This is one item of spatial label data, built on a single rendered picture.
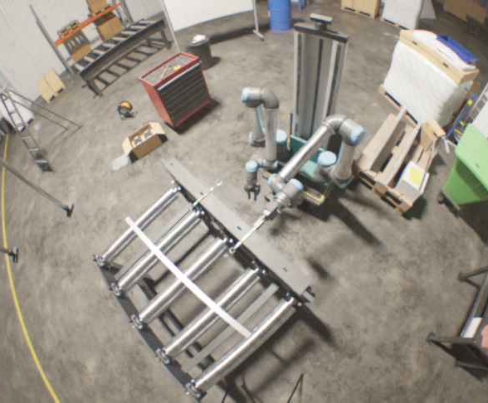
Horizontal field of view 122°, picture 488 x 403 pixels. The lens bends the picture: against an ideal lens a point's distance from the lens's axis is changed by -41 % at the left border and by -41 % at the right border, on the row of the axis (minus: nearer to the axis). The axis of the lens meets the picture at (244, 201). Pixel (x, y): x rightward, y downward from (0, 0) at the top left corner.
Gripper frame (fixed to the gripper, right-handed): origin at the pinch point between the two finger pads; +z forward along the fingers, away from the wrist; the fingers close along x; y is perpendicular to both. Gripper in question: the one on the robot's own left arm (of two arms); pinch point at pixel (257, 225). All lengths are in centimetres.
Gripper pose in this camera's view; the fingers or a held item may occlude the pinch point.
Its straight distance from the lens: 122.9
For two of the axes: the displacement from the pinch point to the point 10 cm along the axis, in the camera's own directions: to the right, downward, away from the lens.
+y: 7.0, 5.9, -4.0
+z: -7.0, 6.7, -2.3
